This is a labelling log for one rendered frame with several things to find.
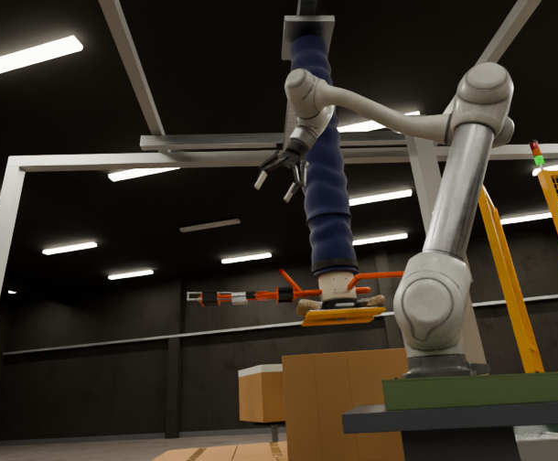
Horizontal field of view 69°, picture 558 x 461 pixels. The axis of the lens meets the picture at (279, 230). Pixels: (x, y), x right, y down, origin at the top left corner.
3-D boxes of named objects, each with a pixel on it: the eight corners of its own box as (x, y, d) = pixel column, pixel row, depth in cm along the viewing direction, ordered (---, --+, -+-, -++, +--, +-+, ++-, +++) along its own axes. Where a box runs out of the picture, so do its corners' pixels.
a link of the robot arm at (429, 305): (454, 357, 102) (457, 350, 83) (390, 337, 109) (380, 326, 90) (514, 101, 120) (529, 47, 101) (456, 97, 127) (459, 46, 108)
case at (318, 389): (418, 445, 185) (402, 355, 200) (452, 458, 148) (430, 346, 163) (287, 455, 184) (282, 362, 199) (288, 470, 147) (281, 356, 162)
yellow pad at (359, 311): (380, 315, 184) (378, 305, 186) (385, 311, 175) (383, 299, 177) (305, 319, 182) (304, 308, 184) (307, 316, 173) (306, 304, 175)
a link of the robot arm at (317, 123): (299, 135, 158) (288, 116, 146) (317, 103, 160) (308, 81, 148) (322, 144, 153) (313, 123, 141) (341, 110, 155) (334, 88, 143)
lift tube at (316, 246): (352, 280, 206) (329, 113, 245) (363, 267, 186) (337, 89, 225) (310, 283, 205) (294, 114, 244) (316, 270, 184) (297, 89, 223)
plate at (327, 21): (327, 59, 267) (326, 54, 269) (335, 21, 239) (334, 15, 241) (282, 60, 265) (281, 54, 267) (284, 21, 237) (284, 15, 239)
